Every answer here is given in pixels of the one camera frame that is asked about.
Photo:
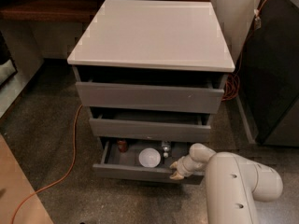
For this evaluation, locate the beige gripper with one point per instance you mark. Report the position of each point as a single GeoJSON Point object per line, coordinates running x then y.
{"type": "Point", "coordinates": [184, 169]}

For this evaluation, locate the grey middle drawer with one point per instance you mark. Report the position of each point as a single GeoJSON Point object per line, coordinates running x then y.
{"type": "Point", "coordinates": [149, 125]}

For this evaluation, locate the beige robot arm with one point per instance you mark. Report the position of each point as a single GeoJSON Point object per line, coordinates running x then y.
{"type": "Point", "coordinates": [233, 184]}

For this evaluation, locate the dark wooden shelf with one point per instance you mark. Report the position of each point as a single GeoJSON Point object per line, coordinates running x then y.
{"type": "Point", "coordinates": [54, 10]}

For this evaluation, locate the red soda can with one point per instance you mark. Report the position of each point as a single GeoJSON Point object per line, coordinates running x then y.
{"type": "Point", "coordinates": [122, 145]}

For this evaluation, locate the white cabinet counter top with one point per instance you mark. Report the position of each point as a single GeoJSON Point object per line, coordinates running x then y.
{"type": "Point", "coordinates": [171, 35]}

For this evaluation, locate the clear blue plastic bottle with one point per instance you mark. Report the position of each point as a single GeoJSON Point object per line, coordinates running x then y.
{"type": "Point", "coordinates": [166, 146]}

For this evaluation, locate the grey drawer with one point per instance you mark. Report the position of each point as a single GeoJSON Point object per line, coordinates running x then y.
{"type": "Point", "coordinates": [149, 125]}
{"type": "Point", "coordinates": [115, 164]}
{"type": "Point", "coordinates": [175, 92]}

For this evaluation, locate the white bowl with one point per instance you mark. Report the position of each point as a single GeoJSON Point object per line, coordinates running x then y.
{"type": "Point", "coordinates": [149, 157]}

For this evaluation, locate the grey bottom drawer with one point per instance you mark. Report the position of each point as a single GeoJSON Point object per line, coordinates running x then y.
{"type": "Point", "coordinates": [115, 164]}

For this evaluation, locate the grey top drawer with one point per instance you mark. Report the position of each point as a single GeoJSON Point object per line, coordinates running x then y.
{"type": "Point", "coordinates": [175, 92]}

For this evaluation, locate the dark chair with cushion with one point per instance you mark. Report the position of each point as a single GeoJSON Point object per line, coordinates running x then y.
{"type": "Point", "coordinates": [7, 66]}

